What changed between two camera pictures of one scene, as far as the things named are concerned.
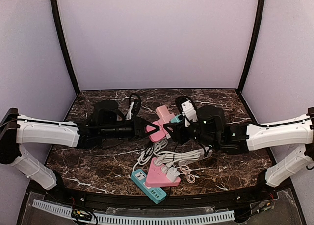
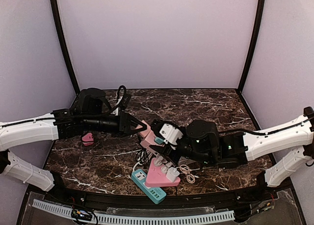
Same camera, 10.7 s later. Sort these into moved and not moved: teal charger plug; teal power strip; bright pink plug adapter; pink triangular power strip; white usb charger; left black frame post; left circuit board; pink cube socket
Moved: pink cube socket; bright pink plug adapter; teal charger plug
Not moved: pink triangular power strip; left circuit board; left black frame post; teal power strip; white usb charger
